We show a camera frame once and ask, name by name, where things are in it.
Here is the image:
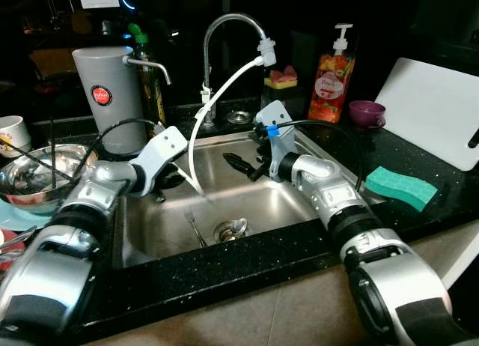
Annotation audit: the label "stainless steel sink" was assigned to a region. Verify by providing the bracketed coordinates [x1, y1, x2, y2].
[112, 127, 390, 270]

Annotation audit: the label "round chrome sink cap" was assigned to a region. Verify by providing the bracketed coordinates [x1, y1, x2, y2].
[227, 110, 254, 126]

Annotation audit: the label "metal fork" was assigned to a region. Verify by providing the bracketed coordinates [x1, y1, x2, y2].
[183, 206, 208, 249]

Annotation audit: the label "sink drain strainer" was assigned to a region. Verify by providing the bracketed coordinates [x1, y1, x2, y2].
[215, 220, 244, 243]

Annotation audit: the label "yellow red sponge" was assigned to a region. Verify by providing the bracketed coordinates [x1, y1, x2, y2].
[263, 65, 299, 91]

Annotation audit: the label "grey water filter canister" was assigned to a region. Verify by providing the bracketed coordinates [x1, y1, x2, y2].
[72, 46, 173, 155]

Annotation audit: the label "orange pump soap bottle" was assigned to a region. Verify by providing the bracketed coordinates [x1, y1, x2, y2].
[308, 24, 357, 124]

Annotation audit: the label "purple cup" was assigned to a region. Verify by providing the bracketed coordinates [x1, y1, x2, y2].
[348, 100, 388, 130]

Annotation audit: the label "stainless steel bowl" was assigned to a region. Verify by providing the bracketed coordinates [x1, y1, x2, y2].
[0, 144, 100, 213]

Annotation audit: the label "green wavy sponge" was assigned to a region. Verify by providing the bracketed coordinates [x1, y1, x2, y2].
[364, 166, 439, 209]

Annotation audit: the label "green capped oil bottle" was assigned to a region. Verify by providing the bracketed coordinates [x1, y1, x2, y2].
[126, 22, 167, 126]

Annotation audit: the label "teal plate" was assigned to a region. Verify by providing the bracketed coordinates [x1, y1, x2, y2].
[0, 196, 64, 232]

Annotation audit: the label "metal tongs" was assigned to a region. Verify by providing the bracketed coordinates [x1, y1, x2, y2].
[0, 225, 38, 253]

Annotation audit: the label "white printed cup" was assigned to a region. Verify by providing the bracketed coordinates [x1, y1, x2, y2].
[0, 115, 33, 158]

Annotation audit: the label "white cutting board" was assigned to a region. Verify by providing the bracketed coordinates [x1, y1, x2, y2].
[373, 57, 479, 173]

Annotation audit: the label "red plate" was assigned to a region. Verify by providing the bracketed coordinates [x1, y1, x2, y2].
[0, 230, 17, 276]

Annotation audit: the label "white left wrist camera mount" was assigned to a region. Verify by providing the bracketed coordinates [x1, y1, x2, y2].
[137, 126, 189, 195]

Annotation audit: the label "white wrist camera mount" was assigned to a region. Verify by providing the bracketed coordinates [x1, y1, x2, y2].
[254, 100, 297, 176]
[137, 126, 189, 195]

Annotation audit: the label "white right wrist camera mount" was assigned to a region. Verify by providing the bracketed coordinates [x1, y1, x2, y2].
[254, 100, 297, 176]

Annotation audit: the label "white faucet hose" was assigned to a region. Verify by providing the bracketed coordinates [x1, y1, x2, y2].
[186, 40, 278, 198]

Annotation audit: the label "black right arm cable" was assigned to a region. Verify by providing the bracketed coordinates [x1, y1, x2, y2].
[281, 120, 366, 193]

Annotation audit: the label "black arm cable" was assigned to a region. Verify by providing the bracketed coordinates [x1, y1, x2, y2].
[281, 120, 366, 193]
[51, 118, 162, 186]

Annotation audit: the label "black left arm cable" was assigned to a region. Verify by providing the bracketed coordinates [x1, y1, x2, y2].
[51, 118, 162, 186]

